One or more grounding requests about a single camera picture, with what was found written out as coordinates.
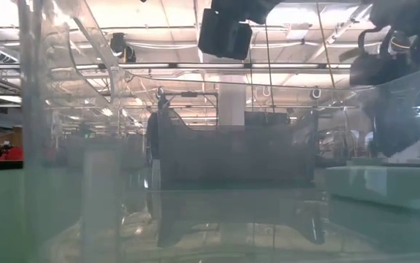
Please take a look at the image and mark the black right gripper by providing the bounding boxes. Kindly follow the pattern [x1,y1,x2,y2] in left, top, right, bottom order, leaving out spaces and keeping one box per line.
[362,85,420,158]

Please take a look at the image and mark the black ceiling cord reel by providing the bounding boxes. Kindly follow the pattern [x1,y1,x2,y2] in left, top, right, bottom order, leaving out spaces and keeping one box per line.
[389,31,412,56]
[109,31,137,64]

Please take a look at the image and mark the long light green block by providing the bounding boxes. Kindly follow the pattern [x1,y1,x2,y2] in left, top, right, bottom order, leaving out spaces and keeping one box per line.
[325,164,420,215]

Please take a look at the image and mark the clear plastic bin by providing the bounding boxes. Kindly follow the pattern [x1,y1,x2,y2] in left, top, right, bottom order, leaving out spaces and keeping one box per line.
[66,135,148,191]
[15,0,420,263]

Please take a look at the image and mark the white building column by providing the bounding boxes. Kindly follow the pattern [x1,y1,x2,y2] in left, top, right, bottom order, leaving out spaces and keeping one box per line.
[218,75,248,127]

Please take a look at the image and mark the black hanging cable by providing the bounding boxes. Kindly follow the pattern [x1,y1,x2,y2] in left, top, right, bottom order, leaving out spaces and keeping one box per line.
[264,23,275,114]

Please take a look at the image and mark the cardboard box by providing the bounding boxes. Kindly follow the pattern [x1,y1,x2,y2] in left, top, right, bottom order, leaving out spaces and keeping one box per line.
[0,126,23,147]

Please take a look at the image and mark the brown hanging cable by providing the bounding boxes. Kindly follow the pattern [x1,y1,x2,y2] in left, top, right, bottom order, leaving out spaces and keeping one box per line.
[315,0,337,91]

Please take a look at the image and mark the long ceiling light bar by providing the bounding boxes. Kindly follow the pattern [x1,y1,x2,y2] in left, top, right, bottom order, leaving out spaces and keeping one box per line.
[0,61,353,71]

